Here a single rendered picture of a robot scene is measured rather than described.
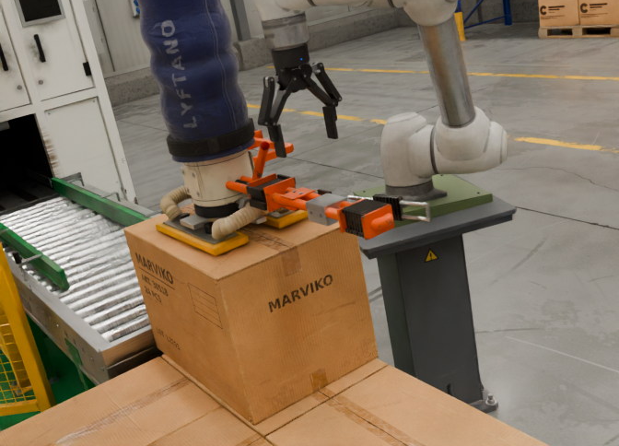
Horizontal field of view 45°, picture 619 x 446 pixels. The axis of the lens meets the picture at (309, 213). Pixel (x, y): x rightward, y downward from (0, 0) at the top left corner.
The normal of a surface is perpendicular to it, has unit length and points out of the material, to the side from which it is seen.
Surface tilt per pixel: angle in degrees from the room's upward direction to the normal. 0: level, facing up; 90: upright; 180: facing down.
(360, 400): 0
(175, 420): 0
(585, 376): 0
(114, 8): 90
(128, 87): 90
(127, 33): 90
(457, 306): 90
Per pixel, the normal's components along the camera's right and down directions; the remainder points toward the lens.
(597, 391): -0.18, -0.93
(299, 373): 0.56, 0.18
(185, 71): -0.14, 0.02
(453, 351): 0.25, 0.28
